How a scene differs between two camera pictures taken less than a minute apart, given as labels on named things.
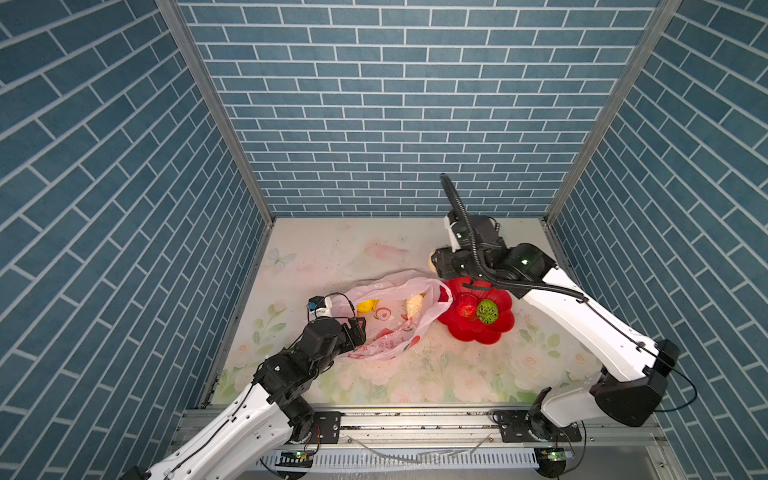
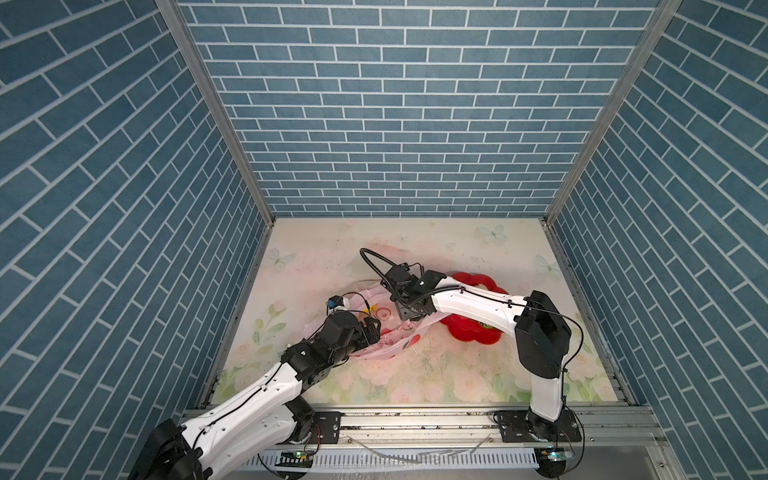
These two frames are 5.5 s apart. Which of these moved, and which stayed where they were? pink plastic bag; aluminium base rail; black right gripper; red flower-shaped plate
Moved: black right gripper
Stayed: aluminium base rail; pink plastic bag; red flower-shaped plate
